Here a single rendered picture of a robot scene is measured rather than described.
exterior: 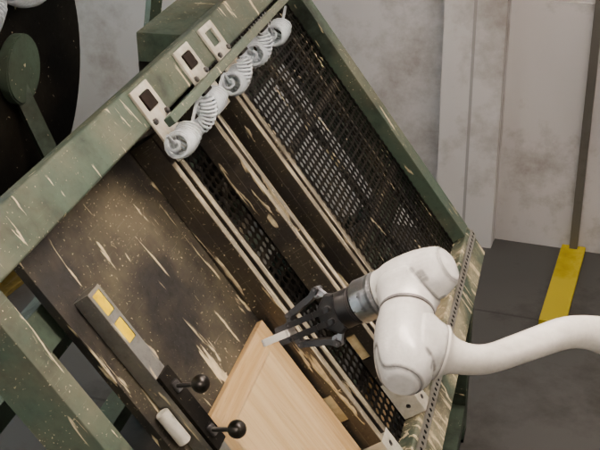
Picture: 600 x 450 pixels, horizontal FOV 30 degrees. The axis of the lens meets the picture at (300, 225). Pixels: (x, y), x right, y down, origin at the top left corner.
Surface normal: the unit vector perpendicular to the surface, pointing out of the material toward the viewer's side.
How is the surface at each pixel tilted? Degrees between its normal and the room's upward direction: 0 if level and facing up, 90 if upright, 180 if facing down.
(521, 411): 0
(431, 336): 36
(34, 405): 90
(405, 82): 90
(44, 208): 55
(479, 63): 90
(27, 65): 90
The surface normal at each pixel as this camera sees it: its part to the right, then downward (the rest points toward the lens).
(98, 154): 0.78, -0.44
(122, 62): -0.33, 0.44
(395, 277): -0.62, -0.55
